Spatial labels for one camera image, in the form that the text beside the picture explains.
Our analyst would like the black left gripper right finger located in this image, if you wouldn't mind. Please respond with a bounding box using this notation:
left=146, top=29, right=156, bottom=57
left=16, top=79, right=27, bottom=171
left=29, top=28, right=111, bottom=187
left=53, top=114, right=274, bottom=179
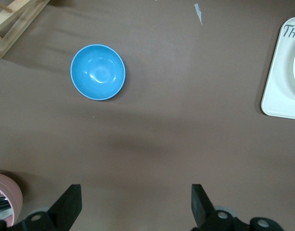
left=192, top=184, right=284, bottom=231

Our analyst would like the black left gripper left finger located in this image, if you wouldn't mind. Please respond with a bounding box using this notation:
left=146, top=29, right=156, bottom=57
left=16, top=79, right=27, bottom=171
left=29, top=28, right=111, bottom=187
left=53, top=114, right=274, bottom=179
left=0, top=184, right=82, bottom=231

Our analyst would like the pink ribbed bowl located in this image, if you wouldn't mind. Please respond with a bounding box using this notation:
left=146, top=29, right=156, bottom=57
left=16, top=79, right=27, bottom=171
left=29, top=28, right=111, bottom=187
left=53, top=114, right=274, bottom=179
left=0, top=172, right=24, bottom=228

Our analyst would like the blue bowl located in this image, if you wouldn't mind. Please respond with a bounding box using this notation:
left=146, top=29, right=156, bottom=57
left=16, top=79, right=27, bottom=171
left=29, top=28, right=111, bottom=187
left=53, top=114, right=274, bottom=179
left=70, top=44, right=127, bottom=101

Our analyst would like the cream tray with bear print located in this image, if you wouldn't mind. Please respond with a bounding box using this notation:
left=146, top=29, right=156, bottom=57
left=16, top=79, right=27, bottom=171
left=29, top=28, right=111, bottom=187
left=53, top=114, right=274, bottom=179
left=260, top=17, right=295, bottom=120

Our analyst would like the wooden cup drying rack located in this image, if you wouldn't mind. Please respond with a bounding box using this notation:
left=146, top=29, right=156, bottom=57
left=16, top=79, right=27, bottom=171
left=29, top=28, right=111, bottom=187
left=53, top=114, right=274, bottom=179
left=0, top=0, right=51, bottom=59

